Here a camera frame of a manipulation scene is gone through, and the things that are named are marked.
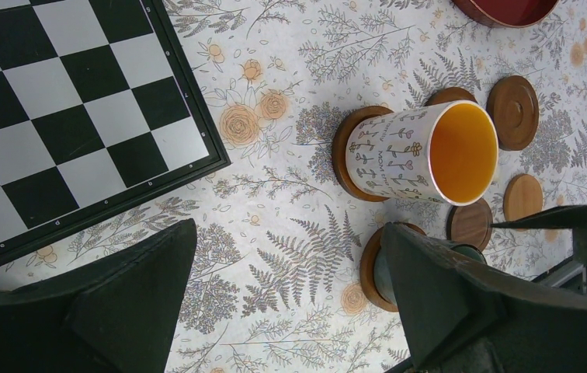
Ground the dark walnut coaster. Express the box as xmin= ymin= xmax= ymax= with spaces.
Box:
xmin=446 ymin=198 xmax=493 ymax=252

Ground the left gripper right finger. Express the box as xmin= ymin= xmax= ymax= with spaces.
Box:
xmin=381 ymin=223 xmax=587 ymax=372

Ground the light wood coaster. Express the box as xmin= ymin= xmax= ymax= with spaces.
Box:
xmin=503 ymin=174 xmax=544 ymax=221

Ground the black white chessboard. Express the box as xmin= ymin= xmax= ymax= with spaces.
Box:
xmin=0 ymin=0 xmax=230 ymax=266

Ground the dark green mug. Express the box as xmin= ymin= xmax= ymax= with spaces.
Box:
xmin=373 ymin=241 xmax=487 ymax=307

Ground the floral mug orange inside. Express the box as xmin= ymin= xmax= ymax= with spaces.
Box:
xmin=346 ymin=100 xmax=498 ymax=206

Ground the floral tablecloth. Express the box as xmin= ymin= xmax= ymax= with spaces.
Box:
xmin=0 ymin=1 xmax=587 ymax=372

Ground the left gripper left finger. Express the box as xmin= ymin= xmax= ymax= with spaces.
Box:
xmin=0 ymin=219 xmax=197 ymax=372

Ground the brown ringed coaster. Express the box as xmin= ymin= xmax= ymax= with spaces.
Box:
xmin=359 ymin=227 xmax=412 ymax=312
xmin=331 ymin=106 xmax=392 ymax=202
xmin=486 ymin=75 xmax=540 ymax=151
xmin=425 ymin=87 xmax=478 ymax=106

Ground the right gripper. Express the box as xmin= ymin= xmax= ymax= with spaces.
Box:
xmin=491 ymin=204 xmax=587 ymax=295

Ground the red round tray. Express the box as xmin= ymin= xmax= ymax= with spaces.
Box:
xmin=452 ymin=0 xmax=558 ymax=28

